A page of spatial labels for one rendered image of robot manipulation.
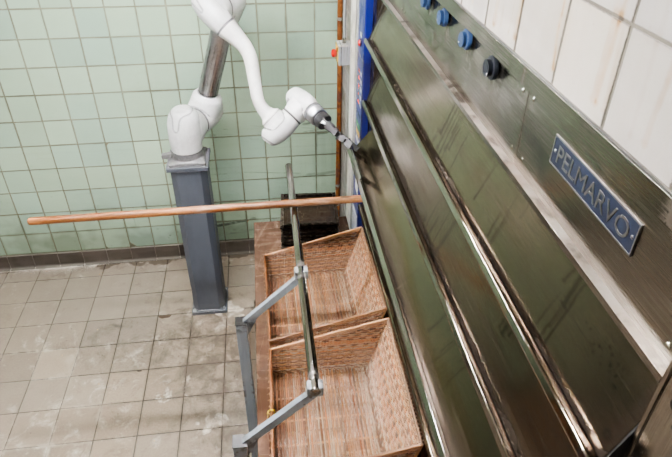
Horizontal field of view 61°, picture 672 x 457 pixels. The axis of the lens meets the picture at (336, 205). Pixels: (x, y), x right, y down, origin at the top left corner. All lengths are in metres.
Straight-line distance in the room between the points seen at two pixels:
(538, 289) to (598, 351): 0.17
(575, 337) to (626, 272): 0.16
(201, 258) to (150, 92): 0.96
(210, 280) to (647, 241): 2.81
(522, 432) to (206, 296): 2.52
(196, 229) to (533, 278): 2.33
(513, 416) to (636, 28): 0.74
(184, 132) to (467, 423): 1.96
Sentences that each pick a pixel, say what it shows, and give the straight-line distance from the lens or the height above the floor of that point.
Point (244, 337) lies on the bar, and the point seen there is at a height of 0.89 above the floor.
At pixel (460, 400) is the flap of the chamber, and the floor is 1.30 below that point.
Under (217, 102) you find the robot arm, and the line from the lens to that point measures 3.00.
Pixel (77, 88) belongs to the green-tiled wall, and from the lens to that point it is 3.48.
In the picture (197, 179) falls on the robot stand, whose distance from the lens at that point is 2.98.
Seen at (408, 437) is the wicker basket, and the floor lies 0.79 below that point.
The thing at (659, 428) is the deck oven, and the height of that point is 1.84.
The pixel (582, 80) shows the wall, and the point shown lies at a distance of 0.90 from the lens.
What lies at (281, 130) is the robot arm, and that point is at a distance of 2.58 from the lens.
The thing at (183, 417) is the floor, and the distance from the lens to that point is 3.09.
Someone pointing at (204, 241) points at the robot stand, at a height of 0.53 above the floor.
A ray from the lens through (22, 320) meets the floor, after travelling 3.86.
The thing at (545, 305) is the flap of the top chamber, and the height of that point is 1.78.
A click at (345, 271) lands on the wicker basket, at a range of 2.84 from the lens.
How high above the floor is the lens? 2.45
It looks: 34 degrees down
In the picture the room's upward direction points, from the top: 1 degrees clockwise
